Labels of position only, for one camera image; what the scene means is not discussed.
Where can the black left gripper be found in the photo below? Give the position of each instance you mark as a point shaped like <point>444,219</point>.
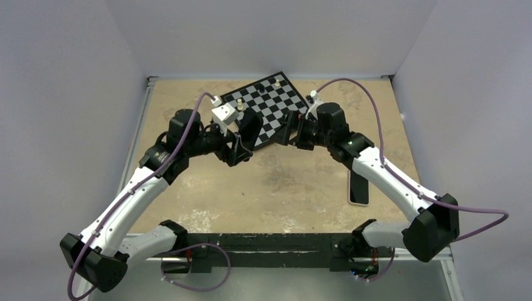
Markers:
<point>239,152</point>

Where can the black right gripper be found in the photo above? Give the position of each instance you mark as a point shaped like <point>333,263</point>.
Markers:
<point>282,136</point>

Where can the black smartphone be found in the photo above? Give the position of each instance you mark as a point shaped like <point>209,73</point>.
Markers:
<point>250,128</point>

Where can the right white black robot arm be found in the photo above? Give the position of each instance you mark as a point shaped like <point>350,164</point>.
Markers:
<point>432,220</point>

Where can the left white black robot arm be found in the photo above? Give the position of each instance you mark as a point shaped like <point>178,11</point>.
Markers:
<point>101,254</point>

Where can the phone in white case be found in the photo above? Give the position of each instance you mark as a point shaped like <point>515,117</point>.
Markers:
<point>358,190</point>

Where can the black white chessboard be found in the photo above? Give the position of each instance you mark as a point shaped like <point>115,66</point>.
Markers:
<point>273,104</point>

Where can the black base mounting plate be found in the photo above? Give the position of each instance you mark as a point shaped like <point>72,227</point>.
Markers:
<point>266,251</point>

